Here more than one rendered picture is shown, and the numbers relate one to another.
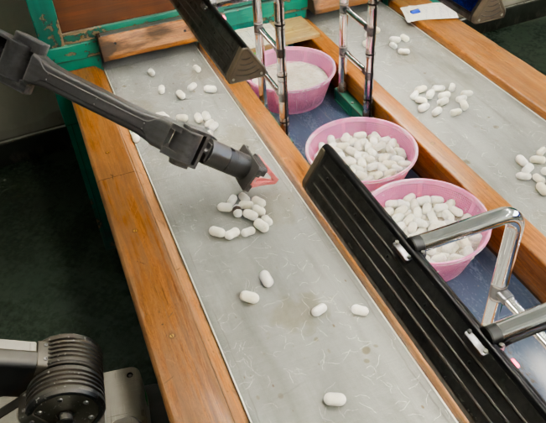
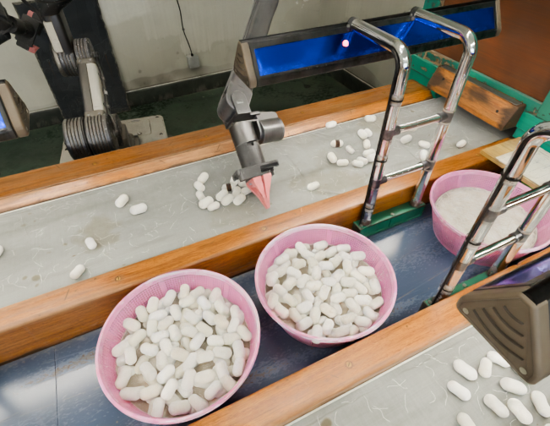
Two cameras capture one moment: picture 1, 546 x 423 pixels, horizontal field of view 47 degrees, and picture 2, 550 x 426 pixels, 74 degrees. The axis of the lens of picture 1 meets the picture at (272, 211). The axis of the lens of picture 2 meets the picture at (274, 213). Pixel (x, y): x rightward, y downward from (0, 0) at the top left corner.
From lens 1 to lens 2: 1.30 m
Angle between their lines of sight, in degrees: 59
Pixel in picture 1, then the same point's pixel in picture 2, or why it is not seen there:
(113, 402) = not seen: hidden behind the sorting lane
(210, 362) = (62, 182)
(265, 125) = (358, 193)
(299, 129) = (406, 243)
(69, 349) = (93, 122)
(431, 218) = (198, 352)
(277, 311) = (105, 220)
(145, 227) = (209, 139)
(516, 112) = not seen: outside the picture
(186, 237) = (204, 166)
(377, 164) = (309, 299)
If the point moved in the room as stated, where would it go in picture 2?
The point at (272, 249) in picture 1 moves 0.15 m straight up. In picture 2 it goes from (178, 213) to (165, 161)
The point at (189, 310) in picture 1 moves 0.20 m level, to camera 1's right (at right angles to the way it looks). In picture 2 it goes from (115, 169) to (97, 226)
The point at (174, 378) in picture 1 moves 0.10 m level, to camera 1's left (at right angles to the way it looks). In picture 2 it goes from (57, 168) to (68, 146)
